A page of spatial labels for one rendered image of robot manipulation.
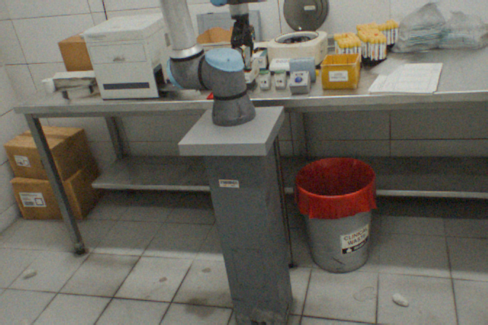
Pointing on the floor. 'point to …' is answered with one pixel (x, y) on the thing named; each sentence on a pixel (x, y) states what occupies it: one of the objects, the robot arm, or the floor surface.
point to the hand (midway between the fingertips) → (245, 65)
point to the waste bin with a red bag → (337, 211)
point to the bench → (54, 109)
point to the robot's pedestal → (252, 236)
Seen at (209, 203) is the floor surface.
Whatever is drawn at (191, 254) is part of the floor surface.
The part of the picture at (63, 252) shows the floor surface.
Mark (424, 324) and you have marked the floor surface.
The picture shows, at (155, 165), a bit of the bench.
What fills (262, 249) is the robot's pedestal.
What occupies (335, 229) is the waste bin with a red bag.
